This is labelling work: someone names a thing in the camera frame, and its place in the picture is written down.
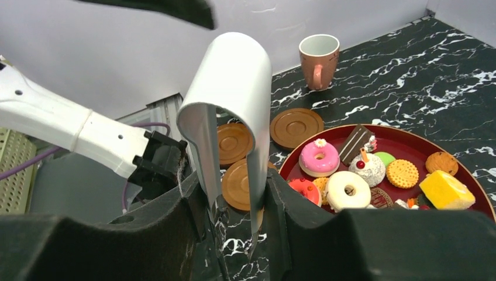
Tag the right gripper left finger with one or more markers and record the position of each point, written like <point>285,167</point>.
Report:
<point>165,239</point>

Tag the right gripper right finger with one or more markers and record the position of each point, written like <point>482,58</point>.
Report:
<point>305,242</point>

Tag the dark red round tray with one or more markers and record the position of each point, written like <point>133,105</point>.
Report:
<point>401,144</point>

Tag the metal serving tongs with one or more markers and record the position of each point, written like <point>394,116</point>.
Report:
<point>235,75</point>

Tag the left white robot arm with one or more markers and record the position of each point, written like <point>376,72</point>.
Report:
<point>148,159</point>

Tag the white frosted donut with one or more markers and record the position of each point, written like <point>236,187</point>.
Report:
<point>347,190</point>

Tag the red sprinkled donut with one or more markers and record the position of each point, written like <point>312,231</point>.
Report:
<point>307,189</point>

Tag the pink frosted donut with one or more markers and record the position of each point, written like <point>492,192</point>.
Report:
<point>319,158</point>

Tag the wooden coaster lower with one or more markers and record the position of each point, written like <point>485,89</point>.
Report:
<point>235,186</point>

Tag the wooden coaster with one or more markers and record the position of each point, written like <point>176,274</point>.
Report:
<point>293,126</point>
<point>235,186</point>
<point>235,142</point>

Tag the white cream puff with cherry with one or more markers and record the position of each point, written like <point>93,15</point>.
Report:
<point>372,171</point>

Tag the small decorated white cake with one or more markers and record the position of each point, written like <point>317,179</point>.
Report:
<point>410,204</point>

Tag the wooden coaster upper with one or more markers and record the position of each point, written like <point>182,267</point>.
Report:
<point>293,126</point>

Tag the green macaron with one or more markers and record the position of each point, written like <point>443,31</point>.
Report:
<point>385,157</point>

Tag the chocolate layered cake slice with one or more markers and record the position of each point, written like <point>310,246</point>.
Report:
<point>359,138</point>

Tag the round yellow biscuit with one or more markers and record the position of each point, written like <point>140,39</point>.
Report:
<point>402,173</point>

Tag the wooden coaster middle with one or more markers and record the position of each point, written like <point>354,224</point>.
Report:
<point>235,142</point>

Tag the yellow cake slice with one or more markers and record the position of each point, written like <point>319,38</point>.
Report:
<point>446,192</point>

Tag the chocolate chip cookie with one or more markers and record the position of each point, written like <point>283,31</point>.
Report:
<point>442,161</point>

